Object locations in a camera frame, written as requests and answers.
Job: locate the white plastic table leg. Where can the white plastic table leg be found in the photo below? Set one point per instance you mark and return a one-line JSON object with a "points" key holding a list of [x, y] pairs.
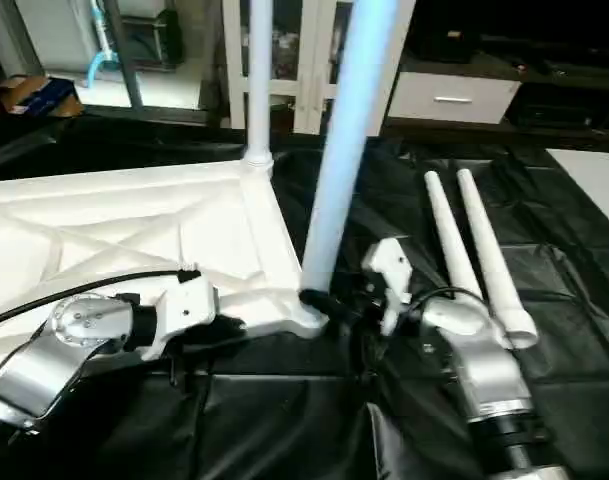
{"points": [[494, 250], [452, 230], [258, 80], [344, 140]]}

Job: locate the white glass-door cabinet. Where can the white glass-door cabinet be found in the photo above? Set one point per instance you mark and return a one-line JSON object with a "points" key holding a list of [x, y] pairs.
{"points": [[304, 60]]}

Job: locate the grey metal pole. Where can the grey metal pole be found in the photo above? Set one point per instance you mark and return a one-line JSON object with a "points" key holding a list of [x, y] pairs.
{"points": [[124, 50]]}

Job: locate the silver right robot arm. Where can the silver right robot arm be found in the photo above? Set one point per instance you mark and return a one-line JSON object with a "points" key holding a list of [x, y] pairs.
{"points": [[474, 360]]}

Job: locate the white sheet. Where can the white sheet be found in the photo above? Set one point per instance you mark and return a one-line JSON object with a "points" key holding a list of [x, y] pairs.
{"points": [[594, 180]]}

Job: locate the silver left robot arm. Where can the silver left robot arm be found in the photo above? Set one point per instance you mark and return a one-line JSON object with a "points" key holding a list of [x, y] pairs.
{"points": [[54, 350]]}

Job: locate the white plastic table top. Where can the white plastic table top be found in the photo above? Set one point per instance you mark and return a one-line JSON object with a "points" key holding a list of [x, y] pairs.
{"points": [[104, 230]]}

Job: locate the white low drawer unit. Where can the white low drawer unit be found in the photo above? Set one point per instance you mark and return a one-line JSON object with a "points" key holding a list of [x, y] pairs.
{"points": [[454, 98]]}

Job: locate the black work mat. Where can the black work mat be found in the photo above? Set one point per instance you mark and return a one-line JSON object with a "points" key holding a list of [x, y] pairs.
{"points": [[284, 420]]}

